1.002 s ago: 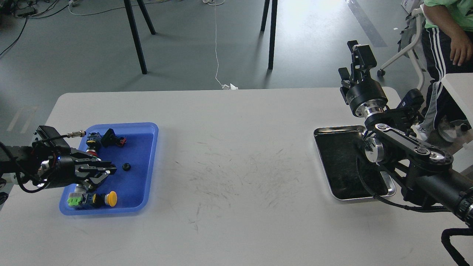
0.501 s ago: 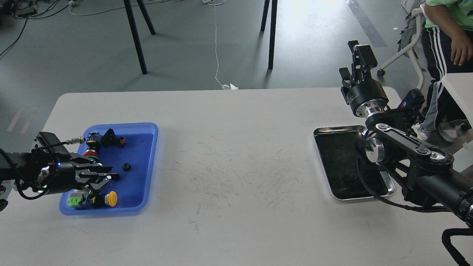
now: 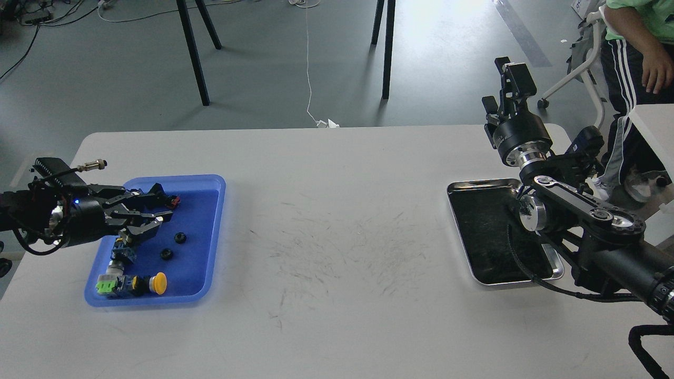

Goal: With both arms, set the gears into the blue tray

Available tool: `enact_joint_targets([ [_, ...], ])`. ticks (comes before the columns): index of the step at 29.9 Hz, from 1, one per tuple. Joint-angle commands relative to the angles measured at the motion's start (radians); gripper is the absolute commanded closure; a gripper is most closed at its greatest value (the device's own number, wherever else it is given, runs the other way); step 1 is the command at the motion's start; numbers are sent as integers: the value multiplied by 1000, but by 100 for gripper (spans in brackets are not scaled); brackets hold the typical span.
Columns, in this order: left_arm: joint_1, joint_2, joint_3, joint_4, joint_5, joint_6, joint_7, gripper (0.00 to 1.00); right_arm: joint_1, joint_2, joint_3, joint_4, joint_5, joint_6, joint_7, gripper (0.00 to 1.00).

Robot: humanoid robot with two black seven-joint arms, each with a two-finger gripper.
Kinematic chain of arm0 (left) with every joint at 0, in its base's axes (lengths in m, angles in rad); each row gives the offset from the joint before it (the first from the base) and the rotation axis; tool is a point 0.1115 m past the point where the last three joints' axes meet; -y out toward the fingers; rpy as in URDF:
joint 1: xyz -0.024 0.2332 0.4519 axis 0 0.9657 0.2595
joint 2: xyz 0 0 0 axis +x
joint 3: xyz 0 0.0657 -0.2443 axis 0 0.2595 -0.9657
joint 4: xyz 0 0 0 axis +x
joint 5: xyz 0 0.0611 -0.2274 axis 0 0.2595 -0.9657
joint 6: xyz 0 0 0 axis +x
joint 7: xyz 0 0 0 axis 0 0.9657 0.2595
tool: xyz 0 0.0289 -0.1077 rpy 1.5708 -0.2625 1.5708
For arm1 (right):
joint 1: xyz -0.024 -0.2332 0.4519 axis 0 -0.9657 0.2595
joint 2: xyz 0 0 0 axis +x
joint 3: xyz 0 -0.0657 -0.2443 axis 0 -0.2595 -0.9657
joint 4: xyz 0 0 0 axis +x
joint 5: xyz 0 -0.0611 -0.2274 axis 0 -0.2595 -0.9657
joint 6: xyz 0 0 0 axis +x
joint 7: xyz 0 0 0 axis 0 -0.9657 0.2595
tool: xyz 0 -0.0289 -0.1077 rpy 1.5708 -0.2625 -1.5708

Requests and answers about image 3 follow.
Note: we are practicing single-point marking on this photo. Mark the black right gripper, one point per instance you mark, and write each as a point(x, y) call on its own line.
point(519, 137)

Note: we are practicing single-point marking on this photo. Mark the blue plastic tray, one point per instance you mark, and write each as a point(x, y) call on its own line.
point(189, 273)

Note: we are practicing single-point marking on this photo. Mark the black red switch part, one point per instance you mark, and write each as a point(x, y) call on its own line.
point(158, 197)

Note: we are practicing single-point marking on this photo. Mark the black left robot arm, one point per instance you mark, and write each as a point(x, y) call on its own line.
point(27, 213)

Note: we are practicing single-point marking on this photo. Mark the small black gear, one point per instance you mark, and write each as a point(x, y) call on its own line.
point(166, 254)
point(180, 237)

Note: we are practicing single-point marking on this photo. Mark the white side table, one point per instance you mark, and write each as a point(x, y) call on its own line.
point(655, 123)

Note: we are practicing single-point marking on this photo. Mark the yellow mushroom push button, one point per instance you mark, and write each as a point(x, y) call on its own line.
point(141, 285)

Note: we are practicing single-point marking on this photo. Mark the silver metal tray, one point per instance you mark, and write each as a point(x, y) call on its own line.
point(479, 211)

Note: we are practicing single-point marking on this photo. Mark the black stand legs right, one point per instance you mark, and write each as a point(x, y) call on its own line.
point(388, 40)

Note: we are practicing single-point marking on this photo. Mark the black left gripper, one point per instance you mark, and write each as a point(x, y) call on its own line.
point(86, 219)

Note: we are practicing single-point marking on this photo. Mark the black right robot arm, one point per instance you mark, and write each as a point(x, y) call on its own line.
point(603, 243)

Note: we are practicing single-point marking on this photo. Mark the green grey connector part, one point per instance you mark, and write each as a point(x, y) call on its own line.
point(109, 283)

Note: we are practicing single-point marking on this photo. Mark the white office chair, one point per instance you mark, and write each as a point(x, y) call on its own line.
point(585, 51)

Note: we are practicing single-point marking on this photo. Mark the person in green shirt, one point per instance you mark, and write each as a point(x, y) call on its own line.
point(636, 59)

